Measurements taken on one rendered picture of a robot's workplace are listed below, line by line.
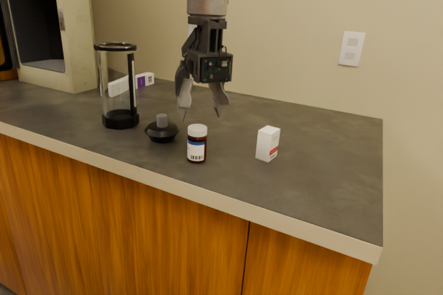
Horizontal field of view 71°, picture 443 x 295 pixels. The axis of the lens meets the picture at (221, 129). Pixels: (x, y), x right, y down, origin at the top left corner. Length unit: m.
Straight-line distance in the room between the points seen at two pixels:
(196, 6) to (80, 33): 0.74
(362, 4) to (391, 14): 0.10
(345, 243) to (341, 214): 0.06
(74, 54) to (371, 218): 1.06
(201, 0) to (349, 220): 0.47
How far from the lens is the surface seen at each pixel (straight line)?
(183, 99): 0.63
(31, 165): 1.09
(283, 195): 0.63
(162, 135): 0.78
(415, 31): 1.20
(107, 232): 0.96
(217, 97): 0.67
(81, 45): 1.27
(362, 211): 0.64
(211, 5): 0.58
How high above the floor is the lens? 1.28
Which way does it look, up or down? 22 degrees down
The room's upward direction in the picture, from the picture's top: 3 degrees clockwise
